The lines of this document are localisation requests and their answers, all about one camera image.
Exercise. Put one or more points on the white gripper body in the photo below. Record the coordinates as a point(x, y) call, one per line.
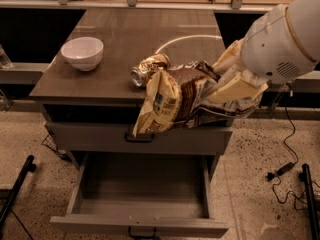
point(273, 47)

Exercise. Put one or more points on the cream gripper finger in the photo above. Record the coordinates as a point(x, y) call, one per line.
point(230, 57)
point(243, 85)

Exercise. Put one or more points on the brown chip bag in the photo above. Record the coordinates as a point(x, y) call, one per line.
point(175, 98)

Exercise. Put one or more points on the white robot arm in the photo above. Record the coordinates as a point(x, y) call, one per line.
point(280, 46)

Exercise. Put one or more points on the open grey middle drawer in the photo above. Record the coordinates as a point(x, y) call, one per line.
point(116, 191)

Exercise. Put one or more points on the grey drawer cabinet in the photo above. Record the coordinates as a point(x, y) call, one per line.
point(106, 95)

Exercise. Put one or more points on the closed grey top drawer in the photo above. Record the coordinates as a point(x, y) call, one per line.
point(204, 140)

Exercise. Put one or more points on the crushed gold soda can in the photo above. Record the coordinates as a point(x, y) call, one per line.
point(142, 73)

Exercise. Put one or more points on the white ceramic bowl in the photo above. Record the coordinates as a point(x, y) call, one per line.
point(83, 53)

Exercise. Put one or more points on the black left stand leg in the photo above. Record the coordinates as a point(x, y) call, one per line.
point(12, 193)

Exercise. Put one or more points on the clear glass at left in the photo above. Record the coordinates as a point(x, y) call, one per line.
point(5, 62)

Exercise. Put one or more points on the black top drawer handle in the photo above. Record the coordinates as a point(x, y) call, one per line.
point(144, 138)

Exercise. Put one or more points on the black drawer handle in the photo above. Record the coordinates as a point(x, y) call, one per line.
point(143, 236)
point(144, 138)

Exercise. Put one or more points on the black middle drawer handle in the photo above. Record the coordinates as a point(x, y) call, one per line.
point(143, 236)

